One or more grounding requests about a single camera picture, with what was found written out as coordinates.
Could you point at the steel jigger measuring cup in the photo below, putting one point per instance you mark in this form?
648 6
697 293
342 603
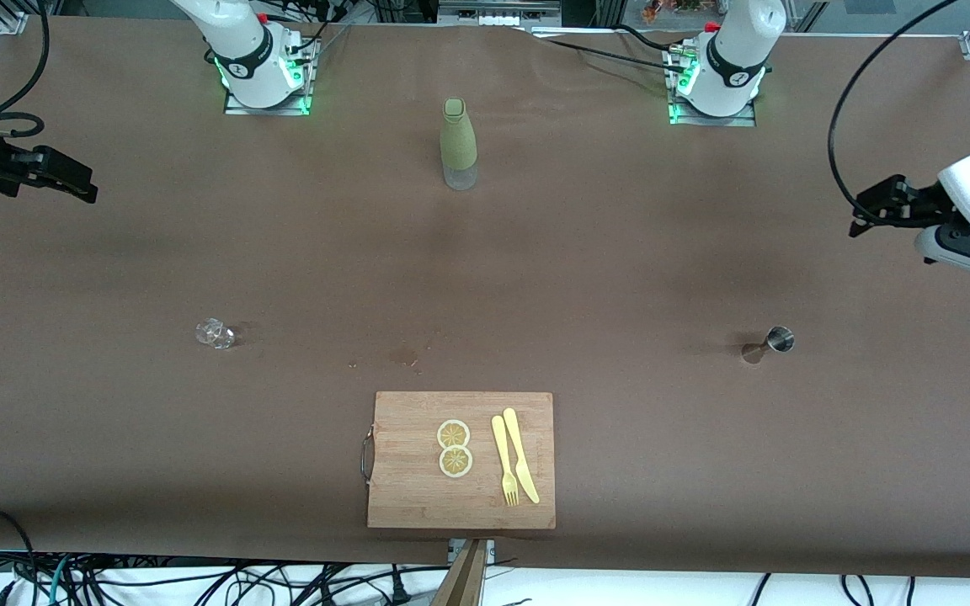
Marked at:
780 339

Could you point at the wooden cutting board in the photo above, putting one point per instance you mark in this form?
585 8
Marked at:
418 488

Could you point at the green sleeved glass bottle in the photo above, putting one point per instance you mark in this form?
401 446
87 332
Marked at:
458 139

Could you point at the clear glass cup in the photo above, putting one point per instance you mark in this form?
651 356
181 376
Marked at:
214 333

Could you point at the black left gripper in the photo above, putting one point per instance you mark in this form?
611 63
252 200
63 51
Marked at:
921 202

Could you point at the lemon slice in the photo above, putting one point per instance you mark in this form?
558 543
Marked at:
453 434
455 462

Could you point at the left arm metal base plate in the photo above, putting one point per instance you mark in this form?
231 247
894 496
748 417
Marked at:
712 121

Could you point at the yellow plastic knife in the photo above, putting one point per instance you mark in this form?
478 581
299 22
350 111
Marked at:
527 484

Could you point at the yellow plastic fork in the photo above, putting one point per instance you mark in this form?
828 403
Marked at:
499 438

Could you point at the brown table cover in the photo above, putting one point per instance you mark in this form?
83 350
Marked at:
788 463

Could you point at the black power plug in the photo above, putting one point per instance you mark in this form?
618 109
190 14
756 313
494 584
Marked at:
399 593

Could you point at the grey metal frame rail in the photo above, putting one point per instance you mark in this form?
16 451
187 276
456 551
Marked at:
498 13

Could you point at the small metal bracket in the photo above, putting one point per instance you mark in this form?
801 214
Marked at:
489 549

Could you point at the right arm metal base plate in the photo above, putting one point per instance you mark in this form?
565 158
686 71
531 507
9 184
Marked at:
283 109

